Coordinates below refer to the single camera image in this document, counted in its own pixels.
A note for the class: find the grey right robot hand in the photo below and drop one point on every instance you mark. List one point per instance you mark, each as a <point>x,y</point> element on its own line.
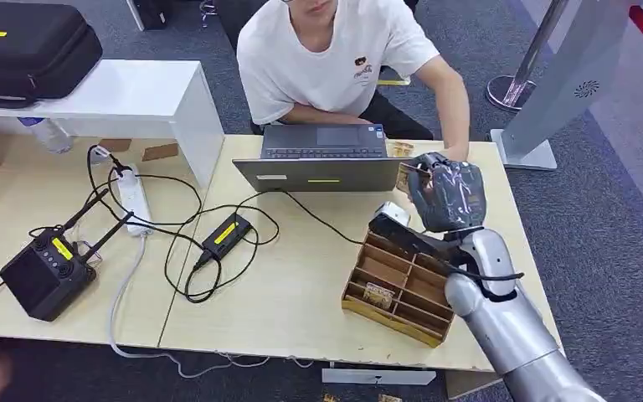
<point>449,197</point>

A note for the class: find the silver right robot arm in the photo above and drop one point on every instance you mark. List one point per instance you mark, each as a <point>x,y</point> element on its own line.
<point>515,333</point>

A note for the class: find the wooden card box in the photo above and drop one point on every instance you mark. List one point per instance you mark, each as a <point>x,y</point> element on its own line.
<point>380,265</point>

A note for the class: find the grey laptop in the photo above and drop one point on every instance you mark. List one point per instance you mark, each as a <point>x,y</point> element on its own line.
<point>321,175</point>

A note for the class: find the white kiosk stand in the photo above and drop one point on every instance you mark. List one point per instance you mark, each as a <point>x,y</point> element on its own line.
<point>571,66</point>

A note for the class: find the person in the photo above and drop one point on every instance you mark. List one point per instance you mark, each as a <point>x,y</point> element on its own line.
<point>321,61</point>

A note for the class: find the white desk foot bar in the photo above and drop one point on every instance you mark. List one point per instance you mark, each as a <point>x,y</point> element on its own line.
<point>377,377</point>

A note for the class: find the black adapter with yellow label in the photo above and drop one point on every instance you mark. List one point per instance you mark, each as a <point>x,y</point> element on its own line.
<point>226,236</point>

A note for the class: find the black chrome-base office chair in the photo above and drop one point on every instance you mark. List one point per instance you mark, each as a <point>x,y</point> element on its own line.
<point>233,22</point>

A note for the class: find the brown cardboard piece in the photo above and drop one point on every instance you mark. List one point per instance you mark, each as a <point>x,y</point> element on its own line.
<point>115,145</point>
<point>159,152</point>

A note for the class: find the white power strip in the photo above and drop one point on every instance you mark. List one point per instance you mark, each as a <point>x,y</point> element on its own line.
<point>133,199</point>

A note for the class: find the white desk riser shelf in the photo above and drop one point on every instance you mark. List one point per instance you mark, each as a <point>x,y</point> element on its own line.
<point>133,89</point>

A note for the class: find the black cabinet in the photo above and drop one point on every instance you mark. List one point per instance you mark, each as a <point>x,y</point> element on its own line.
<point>152,14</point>

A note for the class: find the white plug adapter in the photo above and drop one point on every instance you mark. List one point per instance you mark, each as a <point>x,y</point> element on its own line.
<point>99,155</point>

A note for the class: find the clear plastic water bottle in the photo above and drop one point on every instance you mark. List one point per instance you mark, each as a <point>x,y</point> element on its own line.
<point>49,136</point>

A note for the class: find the black router with antennas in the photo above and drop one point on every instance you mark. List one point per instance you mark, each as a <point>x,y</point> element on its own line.
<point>44,277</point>

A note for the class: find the black carrying case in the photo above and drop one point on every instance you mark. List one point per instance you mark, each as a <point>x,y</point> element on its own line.
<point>27,50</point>

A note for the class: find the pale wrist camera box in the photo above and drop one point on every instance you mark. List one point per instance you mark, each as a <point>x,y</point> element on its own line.
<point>393,212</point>

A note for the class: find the chrome stanchion post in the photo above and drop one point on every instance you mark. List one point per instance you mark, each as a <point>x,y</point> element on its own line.
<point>507,91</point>

